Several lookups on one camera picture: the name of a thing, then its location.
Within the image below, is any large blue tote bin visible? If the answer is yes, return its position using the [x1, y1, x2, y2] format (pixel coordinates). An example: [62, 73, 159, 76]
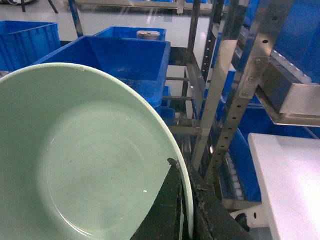
[35, 36, 171, 110]

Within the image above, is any pale green bowl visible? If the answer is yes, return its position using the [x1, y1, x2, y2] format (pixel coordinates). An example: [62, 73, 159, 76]
[0, 63, 194, 240]

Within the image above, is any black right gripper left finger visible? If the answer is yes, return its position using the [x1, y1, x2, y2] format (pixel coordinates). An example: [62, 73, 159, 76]
[131, 158, 182, 240]

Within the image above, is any blue bin behind tote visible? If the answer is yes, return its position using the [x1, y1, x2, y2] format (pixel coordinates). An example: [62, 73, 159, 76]
[94, 26, 167, 41]

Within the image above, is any steel rack upright post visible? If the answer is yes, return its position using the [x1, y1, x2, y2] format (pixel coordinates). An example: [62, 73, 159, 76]
[204, 0, 294, 185]

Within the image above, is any blue crate left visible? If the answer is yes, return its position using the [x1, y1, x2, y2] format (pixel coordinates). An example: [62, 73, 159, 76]
[0, 20, 61, 72]

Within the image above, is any white table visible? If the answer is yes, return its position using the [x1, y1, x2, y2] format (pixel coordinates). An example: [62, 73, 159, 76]
[231, 133, 320, 240]

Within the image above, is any grey white container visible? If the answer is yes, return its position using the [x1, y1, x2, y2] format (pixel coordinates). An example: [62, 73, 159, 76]
[136, 30, 161, 41]

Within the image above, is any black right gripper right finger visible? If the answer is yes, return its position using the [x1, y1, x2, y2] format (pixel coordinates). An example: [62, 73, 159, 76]
[186, 162, 252, 240]

